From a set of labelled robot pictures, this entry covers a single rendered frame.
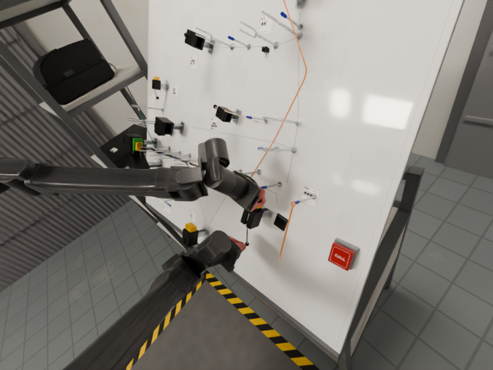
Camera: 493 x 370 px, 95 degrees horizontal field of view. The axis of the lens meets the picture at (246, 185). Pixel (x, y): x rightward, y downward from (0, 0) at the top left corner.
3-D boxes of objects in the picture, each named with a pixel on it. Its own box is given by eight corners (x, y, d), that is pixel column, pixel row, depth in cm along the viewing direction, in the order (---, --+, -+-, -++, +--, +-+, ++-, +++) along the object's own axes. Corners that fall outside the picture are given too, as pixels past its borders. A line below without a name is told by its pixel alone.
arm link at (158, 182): (30, 199, 56) (-16, 178, 47) (41, 178, 59) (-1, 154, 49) (202, 205, 55) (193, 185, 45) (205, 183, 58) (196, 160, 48)
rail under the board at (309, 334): (338, 363, 65) (337, 358, 60) (151, 210, 139) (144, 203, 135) (347, 344, 67) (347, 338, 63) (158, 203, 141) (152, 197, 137)
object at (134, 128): (117, 174, 129) (109, 165, 125) (98, 159, 151) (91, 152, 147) (163, 139, 142) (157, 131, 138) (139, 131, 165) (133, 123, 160)
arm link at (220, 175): (202, 190, 50) (223, 180, 47) (199, 164, 53) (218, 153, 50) (221, 198, 55) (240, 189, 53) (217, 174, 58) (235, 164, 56)
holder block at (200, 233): (200, 247, 100) (180, 255, 93) (203, 222, 97) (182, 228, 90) (207, 252, 97) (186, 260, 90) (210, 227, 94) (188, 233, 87)
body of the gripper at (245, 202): (238, 172, 63) (221, 161, 57) (263, 189, 57) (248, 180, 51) (224, 191, 64) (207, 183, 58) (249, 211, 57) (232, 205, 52)
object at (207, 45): (200, 33, 84) (178, 23, 77) (218, 41, 78) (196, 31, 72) (197, 47, 86) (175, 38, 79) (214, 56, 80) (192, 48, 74)
